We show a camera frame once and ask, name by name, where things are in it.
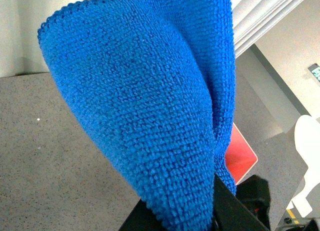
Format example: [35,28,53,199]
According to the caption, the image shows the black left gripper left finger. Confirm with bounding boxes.
[118,199,165,231]

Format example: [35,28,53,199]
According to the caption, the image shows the white chair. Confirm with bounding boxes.
[287,115,320,218]

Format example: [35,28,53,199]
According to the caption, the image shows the blue microfiber cloth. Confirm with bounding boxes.
[38,0,236,231]

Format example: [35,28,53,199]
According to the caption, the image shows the green wall sign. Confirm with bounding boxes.
[308,63,320,82]

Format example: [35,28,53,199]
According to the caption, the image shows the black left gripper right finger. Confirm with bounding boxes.
[211,175,269,231]

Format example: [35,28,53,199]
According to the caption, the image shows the pink plastic bin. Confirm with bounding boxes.
[225,123,258,185]

